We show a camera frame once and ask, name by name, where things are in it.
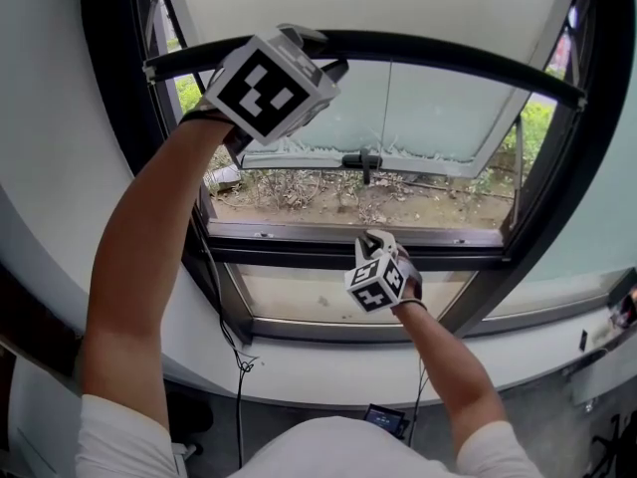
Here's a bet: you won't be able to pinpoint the person's white shirt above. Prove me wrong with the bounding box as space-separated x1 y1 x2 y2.
74 393 544 478

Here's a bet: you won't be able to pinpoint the green bushes outside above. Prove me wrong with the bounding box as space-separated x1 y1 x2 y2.
166 37 566 198

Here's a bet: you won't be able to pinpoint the person's left forearm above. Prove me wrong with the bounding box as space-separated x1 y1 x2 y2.
79 117 236 430

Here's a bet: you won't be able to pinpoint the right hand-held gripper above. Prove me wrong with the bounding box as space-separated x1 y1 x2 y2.
342 228 408 315

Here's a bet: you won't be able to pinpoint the person's left hand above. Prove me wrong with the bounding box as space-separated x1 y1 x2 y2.
178 65 253 157

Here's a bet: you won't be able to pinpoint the thin black cable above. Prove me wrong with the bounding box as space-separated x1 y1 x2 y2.
406 356 430 447

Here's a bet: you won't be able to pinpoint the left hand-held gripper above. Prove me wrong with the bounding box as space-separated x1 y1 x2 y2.
202 23 350 147

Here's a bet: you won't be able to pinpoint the black window frame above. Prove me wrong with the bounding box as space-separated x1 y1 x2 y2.
79 0 637 344

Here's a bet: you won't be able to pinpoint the black window handle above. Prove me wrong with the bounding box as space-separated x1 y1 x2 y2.
341 146 384 186

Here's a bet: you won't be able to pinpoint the black office chair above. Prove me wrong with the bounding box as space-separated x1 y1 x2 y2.
590 410 637 478

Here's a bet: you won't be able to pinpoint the black bag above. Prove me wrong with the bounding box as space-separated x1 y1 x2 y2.
162 389 215 438

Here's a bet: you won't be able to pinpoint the person's right hand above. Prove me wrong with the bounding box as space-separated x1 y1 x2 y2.
390 244 428 316

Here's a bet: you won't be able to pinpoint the open frosted window sash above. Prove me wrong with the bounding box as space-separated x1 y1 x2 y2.
233 57 536 179

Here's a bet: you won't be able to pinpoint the person's right forearm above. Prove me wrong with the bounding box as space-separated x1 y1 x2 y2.
391 304 510 455

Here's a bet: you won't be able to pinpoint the small device with screen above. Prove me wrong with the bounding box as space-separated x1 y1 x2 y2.
362 402 412 440

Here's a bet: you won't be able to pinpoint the white roller blind black bar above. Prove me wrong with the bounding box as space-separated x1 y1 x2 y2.
142 0 589 114

